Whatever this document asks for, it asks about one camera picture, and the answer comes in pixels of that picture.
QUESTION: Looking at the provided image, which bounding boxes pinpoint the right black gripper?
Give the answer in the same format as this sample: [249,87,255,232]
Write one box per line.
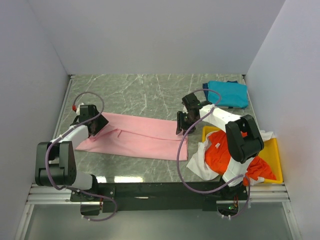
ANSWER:
[175,111,198,136]

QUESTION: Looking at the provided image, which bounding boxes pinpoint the pink t shirt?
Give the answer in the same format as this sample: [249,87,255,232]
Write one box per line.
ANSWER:
[76,112,183,161]

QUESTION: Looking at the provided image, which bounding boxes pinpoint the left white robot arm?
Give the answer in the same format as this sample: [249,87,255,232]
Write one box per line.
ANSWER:
[34,104,109,201]

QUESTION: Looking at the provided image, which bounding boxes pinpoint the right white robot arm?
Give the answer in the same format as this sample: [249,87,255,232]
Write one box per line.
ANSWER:
[176,90,264,200]

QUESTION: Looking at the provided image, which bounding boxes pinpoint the folded teal t shirt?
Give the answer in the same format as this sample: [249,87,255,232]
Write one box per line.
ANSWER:
[206,81,249,109]

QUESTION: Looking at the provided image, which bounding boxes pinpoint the orange t shirt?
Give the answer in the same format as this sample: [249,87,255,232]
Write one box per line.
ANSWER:
[204,131,277,187]

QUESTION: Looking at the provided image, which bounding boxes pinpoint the white t shirt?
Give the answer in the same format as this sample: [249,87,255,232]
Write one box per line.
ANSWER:
[186,126,283,186]

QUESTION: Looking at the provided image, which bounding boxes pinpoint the black base beam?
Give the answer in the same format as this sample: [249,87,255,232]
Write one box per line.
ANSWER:
[70,182,248,216]

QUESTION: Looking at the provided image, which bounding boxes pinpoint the yellow plastic bin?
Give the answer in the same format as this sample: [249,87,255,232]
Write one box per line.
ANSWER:
[201,125,284,185]

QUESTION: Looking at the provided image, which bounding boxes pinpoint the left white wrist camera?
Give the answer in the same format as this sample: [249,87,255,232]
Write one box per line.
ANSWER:
[71,102,84,115]

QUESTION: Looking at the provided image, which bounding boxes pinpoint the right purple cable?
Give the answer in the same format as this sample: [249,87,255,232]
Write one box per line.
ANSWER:
[176,88,252,219]

